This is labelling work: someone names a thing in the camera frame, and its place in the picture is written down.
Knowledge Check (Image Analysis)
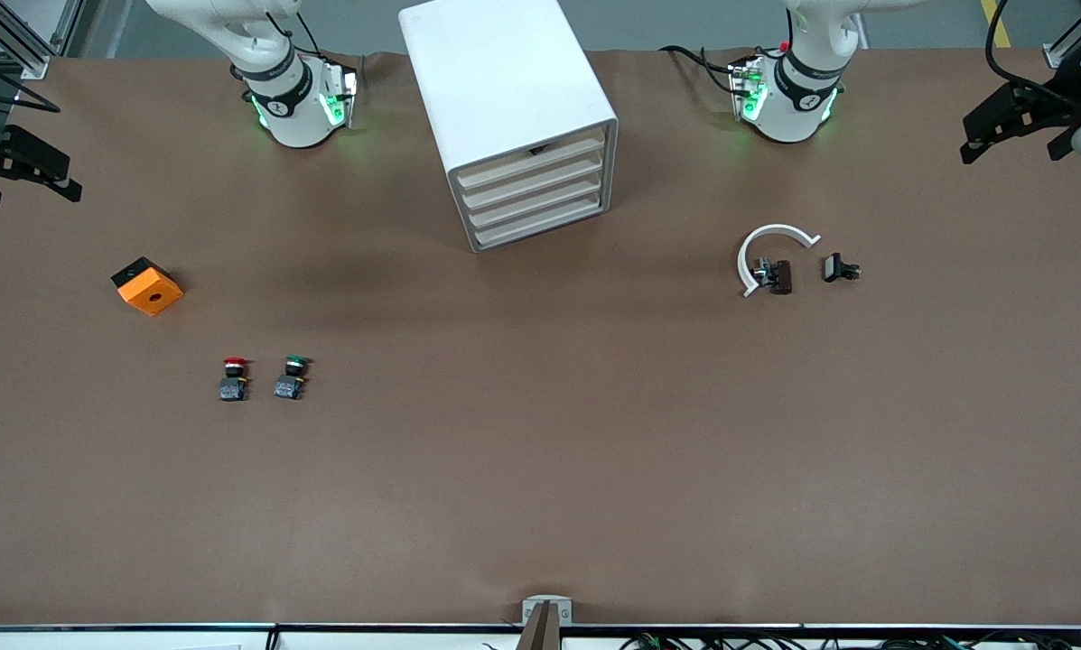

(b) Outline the orange button box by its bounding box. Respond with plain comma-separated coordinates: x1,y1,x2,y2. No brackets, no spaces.
110,256,184,317

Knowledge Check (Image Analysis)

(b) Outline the red push button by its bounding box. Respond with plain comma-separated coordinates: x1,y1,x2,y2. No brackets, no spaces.
218,357,252,403

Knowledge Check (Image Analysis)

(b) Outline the green push button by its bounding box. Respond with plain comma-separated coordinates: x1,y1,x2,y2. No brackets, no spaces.
273,355,313,401

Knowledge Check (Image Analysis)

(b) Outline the white curved plastic clip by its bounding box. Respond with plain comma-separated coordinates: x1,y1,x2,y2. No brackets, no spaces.
737,223,822,299

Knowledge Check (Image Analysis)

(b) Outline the small brown electrical component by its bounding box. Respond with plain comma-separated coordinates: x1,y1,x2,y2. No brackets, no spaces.
752,258,794,296

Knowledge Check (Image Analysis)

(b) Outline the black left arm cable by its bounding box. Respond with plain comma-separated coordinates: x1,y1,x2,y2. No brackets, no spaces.
984,0,1063,93

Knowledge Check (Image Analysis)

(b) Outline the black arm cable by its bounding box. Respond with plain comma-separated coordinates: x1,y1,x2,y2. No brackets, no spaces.
0,49,62,115
984,0,1063,93

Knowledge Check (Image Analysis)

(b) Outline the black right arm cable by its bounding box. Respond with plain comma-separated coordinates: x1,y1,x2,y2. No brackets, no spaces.
0,49,62,115

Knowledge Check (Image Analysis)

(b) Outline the black right base cable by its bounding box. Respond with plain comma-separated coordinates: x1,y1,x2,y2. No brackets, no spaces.
264,7,326,66

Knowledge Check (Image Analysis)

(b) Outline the black base cable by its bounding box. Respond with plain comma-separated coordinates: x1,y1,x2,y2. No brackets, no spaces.
659,43,758,97
264,7,326,66

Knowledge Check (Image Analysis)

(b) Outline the black left base cable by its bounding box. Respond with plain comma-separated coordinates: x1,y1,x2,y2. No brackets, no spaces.
659,43,758,97

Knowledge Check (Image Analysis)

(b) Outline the black table edge rail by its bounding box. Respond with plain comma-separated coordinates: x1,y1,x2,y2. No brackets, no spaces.
0,621,1081,633

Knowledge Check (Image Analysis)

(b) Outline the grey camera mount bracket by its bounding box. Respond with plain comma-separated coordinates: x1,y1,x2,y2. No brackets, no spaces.
517,595,574,650

